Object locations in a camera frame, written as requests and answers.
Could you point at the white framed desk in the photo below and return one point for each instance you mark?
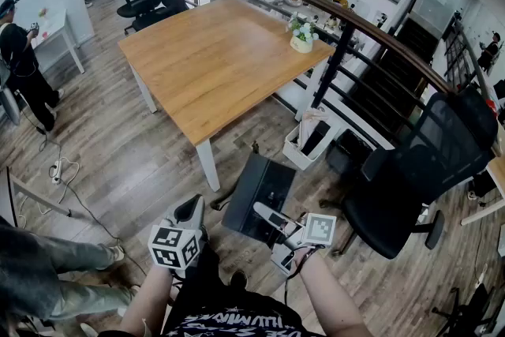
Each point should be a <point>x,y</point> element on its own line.
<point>35,196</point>

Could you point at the wooden handrail with black railing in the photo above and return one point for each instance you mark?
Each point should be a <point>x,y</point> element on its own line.
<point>394,41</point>

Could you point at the person's left forearm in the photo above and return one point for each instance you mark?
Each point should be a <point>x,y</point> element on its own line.
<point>148,300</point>

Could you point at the black bag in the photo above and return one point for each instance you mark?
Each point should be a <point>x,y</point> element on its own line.
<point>349,154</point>

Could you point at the white storage basket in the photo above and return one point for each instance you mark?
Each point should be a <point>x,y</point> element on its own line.
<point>304,148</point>

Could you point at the small white table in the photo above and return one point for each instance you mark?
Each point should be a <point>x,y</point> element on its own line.
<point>59,33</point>

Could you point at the large black mesh office chair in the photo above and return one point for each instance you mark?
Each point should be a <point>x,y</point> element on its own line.
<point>398,193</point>

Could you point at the wooden table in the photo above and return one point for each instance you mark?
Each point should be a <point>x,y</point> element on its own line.
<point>221,63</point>

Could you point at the person's black shoe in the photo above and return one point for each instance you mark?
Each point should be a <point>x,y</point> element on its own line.
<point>238,280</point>

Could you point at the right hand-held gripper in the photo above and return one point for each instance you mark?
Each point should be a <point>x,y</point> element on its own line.
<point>319,229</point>

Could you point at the person's right forearm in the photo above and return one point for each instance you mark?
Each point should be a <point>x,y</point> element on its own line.
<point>331,296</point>

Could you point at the white pot with flowers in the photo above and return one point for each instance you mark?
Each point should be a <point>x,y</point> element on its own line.
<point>302,36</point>

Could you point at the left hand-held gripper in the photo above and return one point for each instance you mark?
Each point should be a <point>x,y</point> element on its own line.
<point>173,248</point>

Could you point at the light wooden desk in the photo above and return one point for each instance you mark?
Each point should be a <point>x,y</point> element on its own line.
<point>497,173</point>

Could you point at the black printed shirt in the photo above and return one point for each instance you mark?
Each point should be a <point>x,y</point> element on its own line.
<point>221,311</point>

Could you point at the black flat case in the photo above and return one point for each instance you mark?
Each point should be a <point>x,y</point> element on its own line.
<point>256,189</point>

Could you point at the white power strip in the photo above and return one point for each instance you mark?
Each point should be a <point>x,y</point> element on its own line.
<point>57,171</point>

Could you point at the dark staircase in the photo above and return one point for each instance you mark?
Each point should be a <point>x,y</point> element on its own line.
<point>398,67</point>

